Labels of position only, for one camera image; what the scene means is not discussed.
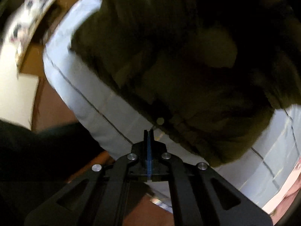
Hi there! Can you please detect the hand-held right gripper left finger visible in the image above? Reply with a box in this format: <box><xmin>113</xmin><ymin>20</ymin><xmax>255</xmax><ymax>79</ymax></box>
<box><xmin>25</xmin><ymin>129</ymin><xmax>149</xmax><ymax>226</ymax></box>

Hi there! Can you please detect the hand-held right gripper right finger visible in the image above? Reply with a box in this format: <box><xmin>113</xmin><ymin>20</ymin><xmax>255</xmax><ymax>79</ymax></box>
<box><xmin>149</xmin><ymin>129</ymin><xmax>274</xmax><ymax>226</ymax></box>

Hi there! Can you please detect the olive hooded puffer jacket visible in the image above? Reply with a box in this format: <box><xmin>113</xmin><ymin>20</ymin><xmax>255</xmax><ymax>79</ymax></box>
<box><xmin>69</xmin><ymin>0</ymin><xmax>301</xmax><ymax>167</ymax></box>

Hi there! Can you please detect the blue plaid blanket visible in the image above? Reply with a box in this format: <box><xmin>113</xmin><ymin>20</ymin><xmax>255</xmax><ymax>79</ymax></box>
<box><xmin>42</xmin><ymin>0</ymin><xmax>301</xmax><ymax>209</ymax></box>

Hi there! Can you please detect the person's dark clothing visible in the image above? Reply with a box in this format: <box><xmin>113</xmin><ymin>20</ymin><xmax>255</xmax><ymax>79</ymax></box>
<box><xmin>0</xmin><ymin>119</ymin><xmax>113</xmax><ymax>226</ymax></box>

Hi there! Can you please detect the white box with blue print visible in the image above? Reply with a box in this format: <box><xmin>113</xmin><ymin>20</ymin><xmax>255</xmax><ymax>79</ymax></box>
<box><xmin>5</xmin><ymin>0</ymin><xmax>58</xmax><ymax>54</ymax></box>

